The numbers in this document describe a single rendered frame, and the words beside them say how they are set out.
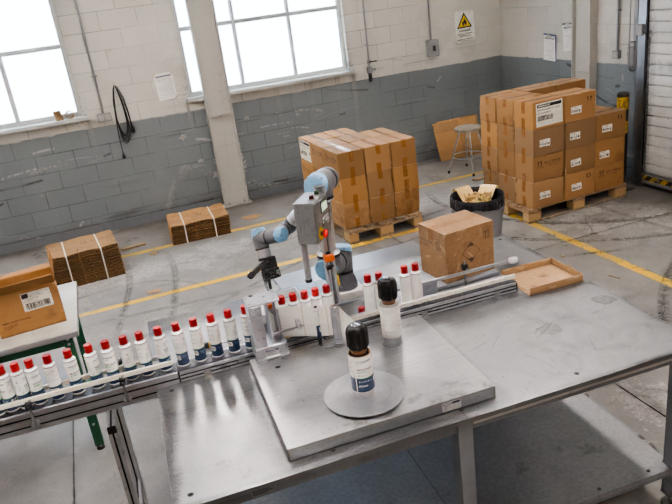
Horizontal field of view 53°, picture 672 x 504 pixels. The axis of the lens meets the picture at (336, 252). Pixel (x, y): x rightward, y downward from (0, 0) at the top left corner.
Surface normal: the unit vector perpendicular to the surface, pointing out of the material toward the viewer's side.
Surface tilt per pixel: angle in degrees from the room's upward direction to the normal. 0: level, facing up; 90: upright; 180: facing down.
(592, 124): 89
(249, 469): 0
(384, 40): 90
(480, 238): 90
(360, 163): 90
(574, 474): 3
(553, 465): 3
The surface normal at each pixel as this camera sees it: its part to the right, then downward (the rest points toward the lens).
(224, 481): -0.12, -0.92
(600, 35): -0.93, 0.24
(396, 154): 0.39, 0.29
